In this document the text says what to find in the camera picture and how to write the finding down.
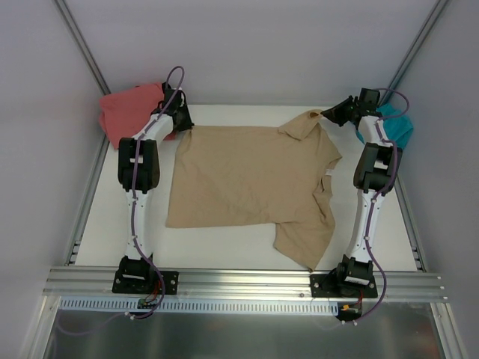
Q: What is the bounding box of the teal t shirt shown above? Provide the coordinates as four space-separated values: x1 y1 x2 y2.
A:
356 104 413 150

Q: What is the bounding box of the beige t shirt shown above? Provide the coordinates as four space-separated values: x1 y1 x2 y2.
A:
166 110 341 270

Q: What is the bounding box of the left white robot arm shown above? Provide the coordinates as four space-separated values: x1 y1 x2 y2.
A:
112 82 194 294

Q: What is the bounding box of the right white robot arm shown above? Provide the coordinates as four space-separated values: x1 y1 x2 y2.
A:
317 88 402 297

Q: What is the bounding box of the folded black t shirt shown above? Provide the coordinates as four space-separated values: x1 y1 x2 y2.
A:
161 82 175 101

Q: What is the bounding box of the folded pink t shirt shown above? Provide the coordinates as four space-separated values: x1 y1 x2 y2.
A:
99 83 164 150

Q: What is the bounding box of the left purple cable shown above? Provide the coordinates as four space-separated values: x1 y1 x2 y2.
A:
126 65 186 321

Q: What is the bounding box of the purple cable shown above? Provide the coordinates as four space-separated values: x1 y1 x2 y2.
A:
126 65 186 321
338 88 411 325

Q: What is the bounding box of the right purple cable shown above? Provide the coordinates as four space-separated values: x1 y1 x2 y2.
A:
338 88 411 325

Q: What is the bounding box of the right corner aluminium post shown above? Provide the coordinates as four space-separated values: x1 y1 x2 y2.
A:
388 0 451 90

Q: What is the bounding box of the corner aluminium post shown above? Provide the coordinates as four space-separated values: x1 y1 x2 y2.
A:
52 0 111 95
388 0 451 90

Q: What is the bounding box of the left corner aluminium post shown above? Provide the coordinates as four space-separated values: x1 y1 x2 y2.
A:
52 0 111 95

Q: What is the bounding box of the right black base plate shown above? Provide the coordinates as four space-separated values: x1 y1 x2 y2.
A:
309 271 379 298

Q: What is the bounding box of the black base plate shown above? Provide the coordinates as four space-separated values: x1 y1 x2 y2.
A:
112 271 179 295
309 271 379 298

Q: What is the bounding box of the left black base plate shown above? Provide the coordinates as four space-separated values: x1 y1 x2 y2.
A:
112 271 179 295

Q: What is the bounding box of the aluminium mounting rail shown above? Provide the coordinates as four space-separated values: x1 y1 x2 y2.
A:
43 266 449 303

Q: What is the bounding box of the white slotted cable duct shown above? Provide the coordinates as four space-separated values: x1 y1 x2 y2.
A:
58 296 338 316

